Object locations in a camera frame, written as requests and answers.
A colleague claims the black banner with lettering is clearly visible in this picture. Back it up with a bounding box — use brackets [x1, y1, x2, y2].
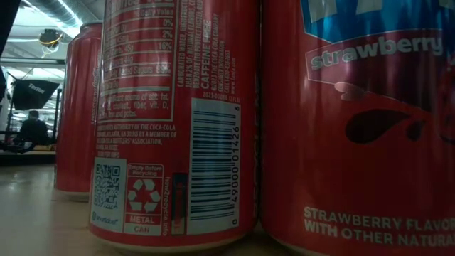
[12, 80, 60, 111]

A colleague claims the thin black stand pole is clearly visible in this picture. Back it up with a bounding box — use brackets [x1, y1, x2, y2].
[52, 87, 63, 143]

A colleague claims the ceiling device with yellow cable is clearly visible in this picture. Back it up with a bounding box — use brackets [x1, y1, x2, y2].
[38, 28, 64, 49]

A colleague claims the red strawberry soda can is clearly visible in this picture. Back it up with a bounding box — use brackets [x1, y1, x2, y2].
[53, 21, 105, 203]
[87, 0, 262, 254]
[260, 0, 455, 256]

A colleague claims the person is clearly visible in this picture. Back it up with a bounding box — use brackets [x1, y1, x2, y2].
[19, 110, 50, 146]

